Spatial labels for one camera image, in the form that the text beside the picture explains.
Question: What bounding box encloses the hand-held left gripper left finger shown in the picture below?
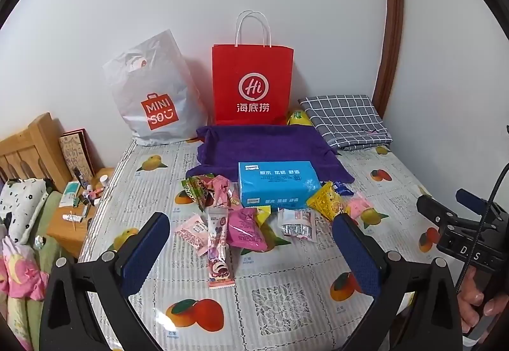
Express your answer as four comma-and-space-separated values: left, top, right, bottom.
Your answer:
39, 212, 171, 351

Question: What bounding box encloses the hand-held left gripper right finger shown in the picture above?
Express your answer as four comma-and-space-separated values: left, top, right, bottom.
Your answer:
332, 213, 464, 351

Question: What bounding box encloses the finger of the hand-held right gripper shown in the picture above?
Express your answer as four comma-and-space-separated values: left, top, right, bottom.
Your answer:
416, 194, 458, 228
455, 188, 501, 217

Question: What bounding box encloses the small white pink packet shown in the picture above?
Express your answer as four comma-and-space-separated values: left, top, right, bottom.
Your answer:
175, 215, 209, 256

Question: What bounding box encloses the light pink snack packet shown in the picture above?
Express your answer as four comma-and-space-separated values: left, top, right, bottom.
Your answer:
345, 192, 374, 220

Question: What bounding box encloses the yellow snack packet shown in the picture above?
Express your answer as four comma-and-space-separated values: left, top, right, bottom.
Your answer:
306, 181, 347, 221

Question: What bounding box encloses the silver white snack packet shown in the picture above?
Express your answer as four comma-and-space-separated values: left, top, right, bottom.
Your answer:
277, 208, 317, 242

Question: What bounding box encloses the green snack packet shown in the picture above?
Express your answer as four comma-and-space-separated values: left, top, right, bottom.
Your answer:
182, 173, 217, 212

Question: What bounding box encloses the pink crinkled snack packet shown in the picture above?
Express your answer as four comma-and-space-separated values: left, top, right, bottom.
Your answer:
207, 175, 241, 212

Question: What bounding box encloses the small yellow red packet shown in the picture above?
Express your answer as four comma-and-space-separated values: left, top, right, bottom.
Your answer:
254, 205, 272, 228

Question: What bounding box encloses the person's right hand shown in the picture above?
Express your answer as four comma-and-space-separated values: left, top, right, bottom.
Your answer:
457, 267, 498, 330

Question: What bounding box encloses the wooden nightstand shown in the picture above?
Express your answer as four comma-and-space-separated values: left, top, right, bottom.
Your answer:
47, 167, 116, 258

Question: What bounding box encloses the fruit print tablecloth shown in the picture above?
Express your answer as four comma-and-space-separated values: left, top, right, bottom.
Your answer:
77, 136, 470, 351

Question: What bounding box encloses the green blanket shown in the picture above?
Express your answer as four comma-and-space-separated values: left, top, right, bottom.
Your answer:
0, 192, 80, 351

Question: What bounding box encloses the blue tissue pack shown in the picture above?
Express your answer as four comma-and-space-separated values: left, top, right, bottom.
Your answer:
238, 161, 323, 210

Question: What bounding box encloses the patterned book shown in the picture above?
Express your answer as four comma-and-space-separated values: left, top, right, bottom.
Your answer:
59, 128, 96, 181

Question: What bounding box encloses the grey checked cloth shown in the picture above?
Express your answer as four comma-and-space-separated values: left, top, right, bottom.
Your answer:
298, 94, 394, 151

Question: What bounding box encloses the pink star cloth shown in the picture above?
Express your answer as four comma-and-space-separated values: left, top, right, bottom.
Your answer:
0, 236, 48, 300

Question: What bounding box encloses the white dotted pillow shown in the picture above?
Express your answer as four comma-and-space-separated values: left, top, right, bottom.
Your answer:
0, 178, 50, 244

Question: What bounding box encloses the purple towel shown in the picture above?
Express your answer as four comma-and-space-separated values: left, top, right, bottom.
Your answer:
185, 124, 355, 185

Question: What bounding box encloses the yellow green snack bag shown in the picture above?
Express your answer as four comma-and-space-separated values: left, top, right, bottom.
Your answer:
287, 109, 313, 127

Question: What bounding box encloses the wooden headboard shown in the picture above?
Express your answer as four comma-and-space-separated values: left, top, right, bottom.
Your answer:
0, 113, 72, 193

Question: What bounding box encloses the white plastic shopping bag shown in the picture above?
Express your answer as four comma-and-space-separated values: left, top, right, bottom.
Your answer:
102, 29, 208, 147

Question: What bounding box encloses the red paper bag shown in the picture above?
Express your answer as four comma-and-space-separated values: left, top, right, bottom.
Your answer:
212, 10, 295, 126

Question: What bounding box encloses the black cable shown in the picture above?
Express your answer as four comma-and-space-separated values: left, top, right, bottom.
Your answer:
457, 162, 509, 296

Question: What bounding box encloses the brown wooden door frame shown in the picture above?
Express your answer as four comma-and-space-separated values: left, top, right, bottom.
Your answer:
372, 0, 405, 117

